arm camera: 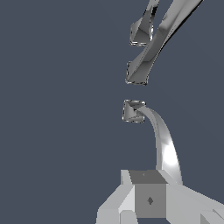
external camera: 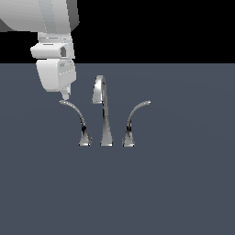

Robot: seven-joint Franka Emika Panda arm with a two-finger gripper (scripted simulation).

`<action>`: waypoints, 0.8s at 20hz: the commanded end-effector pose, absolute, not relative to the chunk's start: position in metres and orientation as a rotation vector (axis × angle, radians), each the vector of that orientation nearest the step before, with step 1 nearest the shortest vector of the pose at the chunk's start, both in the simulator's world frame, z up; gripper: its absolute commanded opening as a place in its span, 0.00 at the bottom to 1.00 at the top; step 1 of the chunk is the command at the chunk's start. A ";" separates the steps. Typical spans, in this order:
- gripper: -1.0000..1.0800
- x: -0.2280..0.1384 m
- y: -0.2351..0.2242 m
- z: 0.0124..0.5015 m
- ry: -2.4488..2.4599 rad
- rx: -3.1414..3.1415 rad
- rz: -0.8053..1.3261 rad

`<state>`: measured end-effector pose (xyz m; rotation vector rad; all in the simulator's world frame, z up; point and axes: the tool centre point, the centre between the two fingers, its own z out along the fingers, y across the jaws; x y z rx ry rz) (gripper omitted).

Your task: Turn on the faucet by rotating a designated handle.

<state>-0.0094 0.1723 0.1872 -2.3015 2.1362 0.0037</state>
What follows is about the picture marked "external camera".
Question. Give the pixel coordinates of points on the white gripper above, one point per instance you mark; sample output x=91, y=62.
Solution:
x=53, y=72

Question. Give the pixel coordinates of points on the chrome faucet spout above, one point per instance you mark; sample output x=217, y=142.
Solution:
x=103, y=113

